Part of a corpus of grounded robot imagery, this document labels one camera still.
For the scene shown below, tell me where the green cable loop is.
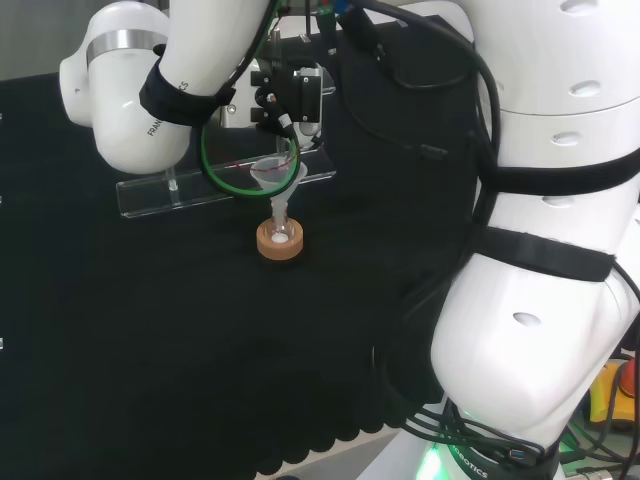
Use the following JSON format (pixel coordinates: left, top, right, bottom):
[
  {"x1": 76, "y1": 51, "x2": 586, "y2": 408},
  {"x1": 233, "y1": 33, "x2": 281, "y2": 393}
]
[{"x1": 199, "y1": 0, "x2": 302, "y2": 200}]

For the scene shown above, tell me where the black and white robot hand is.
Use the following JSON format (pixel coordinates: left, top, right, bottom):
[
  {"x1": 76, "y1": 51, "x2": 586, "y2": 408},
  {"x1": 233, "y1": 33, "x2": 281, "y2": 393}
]
[{"x1": 212, "y1": 33, "x2": 338, "y2": 152}]

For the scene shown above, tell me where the small glass round-bottom flask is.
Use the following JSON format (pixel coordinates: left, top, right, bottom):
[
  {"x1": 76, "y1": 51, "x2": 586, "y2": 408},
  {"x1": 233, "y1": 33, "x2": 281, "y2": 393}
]
[{"x1": 267, "y1": 208, "x2": 295, "y2": 247}]

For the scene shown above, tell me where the black bench cloth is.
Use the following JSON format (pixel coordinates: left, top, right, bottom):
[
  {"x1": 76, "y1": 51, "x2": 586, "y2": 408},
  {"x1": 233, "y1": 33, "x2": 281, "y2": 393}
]
[{"x1": 0, "y1": 19, "x2": 501, "y2": 480}]

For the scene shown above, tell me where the translucent plastic funnel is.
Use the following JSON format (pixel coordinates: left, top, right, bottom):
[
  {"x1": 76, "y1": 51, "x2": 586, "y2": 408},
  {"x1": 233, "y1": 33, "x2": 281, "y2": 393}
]
[{"x1": 249, "y1": 156, "x2": 308, "y2": 217}]

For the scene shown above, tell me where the yellow stop button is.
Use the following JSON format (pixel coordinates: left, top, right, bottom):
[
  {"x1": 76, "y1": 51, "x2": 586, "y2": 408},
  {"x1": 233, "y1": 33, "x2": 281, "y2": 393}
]
[{"x1": 588, "y1": 357, "x2": 640, "y2": 427}]

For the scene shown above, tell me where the cork ring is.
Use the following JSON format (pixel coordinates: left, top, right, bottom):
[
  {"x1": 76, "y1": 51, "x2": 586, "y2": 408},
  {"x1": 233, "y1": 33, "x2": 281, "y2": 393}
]
[{"x1": 255, "y1": 219, "x2": 305, "y2": 263}]

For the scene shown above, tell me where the clear acrylic funnel stand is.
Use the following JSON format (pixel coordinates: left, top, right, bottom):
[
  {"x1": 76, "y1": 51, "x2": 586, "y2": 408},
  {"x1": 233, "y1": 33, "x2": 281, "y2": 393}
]
[{"x1": 115, "y1": 74, "x2": 338, "y2": 220}]

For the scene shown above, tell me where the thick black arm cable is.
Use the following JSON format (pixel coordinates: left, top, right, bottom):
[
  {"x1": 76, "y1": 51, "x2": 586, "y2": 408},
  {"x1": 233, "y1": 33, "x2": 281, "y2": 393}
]
[{"x1": 337, "y1": 0, "x2": 502, "y2": 169}]

